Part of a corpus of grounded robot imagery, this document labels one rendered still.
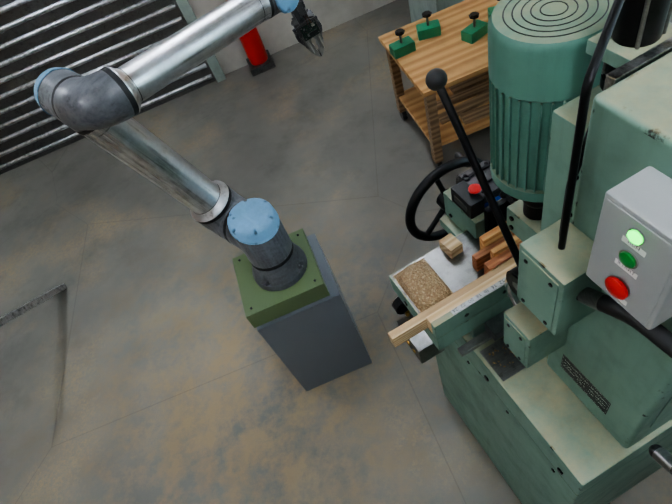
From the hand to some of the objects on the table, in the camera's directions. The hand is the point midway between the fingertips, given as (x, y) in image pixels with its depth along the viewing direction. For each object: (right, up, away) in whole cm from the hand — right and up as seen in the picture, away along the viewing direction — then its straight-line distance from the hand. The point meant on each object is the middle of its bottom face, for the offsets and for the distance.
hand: (319, 51), depth 166 cm
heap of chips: (+26, -75, -47) cm, 92 cm away
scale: (+52, -67, -57) cm, 102 cm away
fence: (+53, -70, -53) cm, 103 cm away
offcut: (+34, -66, -43) cm, 86 cm away
